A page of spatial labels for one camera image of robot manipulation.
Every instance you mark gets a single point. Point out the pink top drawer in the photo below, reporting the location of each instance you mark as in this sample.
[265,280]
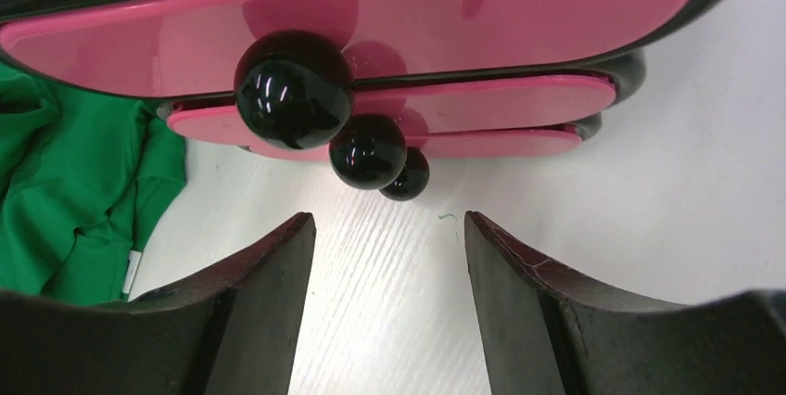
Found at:
[430,17]

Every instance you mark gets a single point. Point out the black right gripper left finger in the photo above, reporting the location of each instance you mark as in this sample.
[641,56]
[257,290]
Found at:
[230,328]

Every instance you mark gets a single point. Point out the green cloth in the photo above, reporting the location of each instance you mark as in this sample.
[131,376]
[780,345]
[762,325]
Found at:
[85,179]

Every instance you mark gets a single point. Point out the pink drawer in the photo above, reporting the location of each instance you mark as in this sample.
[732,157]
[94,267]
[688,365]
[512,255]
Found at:
[299,110]
[430,17]
[398,168]

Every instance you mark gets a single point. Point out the pink bottom drawer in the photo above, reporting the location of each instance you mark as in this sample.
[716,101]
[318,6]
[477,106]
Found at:
[398,168]

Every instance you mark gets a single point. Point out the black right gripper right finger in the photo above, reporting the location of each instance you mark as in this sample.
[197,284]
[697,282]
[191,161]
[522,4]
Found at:
[547,328]

